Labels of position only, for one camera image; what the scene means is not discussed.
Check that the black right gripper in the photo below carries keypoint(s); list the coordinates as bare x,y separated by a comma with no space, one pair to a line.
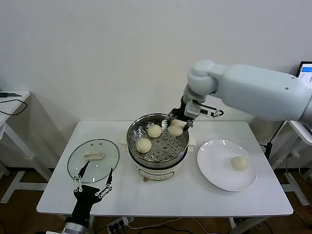
179,112

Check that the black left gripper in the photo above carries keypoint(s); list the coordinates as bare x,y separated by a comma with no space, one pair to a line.
84,201

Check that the white steamed baozi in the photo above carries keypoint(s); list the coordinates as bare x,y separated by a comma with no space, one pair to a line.
143,145
176,129
154,131
240,163

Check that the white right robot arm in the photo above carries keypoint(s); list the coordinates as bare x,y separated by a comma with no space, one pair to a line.
256,90

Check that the steel perforated steamer basket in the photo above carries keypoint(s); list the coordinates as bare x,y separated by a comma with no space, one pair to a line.
165,151

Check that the white floor power strip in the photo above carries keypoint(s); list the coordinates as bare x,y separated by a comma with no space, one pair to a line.
119,223

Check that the white electric cooker base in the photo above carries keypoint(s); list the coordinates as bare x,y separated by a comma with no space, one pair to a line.
156,171

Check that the white round plate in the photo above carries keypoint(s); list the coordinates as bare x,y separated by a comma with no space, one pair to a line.
214,165

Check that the white side table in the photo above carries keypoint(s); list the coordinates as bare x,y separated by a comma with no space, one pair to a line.
24,95

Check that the flat green tool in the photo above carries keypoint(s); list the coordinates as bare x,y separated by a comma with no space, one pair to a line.
9,94

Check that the small white power adapter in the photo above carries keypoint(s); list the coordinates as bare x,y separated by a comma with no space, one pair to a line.
295,154

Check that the grey open laptop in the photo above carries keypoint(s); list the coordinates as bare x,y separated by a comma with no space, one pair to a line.
306,73

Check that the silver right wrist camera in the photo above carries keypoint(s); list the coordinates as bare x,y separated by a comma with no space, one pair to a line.
192,109

